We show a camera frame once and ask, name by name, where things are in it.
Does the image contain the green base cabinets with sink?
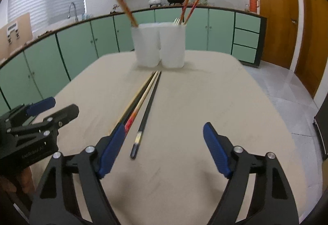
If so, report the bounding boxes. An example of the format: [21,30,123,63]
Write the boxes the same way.
[0,13,121,113]

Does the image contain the white twin-compartment utensil holder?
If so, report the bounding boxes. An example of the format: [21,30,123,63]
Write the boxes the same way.
[131,22,186,69]

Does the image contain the wooden door with handle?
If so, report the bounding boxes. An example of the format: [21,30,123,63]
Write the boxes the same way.
[254,0,301,70]

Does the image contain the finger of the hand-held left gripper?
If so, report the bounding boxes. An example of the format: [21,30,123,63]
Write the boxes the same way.
[8,104,80,141]
[0,97,56,128]

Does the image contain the wooden chopstick with red end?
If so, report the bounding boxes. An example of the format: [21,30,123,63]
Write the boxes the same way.
[124,71,160,134]
[179,0,193,25]
[183,0,204,25]

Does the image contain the dark wooden cabinet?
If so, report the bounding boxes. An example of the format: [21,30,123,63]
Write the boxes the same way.
[314,101,328,159]

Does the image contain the plain wooden door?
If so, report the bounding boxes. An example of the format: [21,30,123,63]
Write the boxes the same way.
[294,0,328,99]

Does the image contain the plain wooden chopstick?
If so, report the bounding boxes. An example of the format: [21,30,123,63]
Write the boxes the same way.
[116,0,139,27]
[118,71,157,125]

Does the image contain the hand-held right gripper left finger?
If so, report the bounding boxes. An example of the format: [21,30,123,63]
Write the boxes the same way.
[30,122,126,225]

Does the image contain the green drawer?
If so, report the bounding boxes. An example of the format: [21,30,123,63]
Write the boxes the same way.
[234,12,261,34]
[233,29,259,49]
[232,44,258,64]

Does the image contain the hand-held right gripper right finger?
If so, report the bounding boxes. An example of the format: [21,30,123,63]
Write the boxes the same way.
[203,122,299,225]

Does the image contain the cardboard box with label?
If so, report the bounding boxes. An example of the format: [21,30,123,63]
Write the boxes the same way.
[0,13,34,59]

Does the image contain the chrome kitchen faucet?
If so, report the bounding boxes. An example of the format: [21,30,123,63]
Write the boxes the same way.
[68,2,78,23]

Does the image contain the person's left hand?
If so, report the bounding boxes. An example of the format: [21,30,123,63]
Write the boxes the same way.
[0,164,35,195]

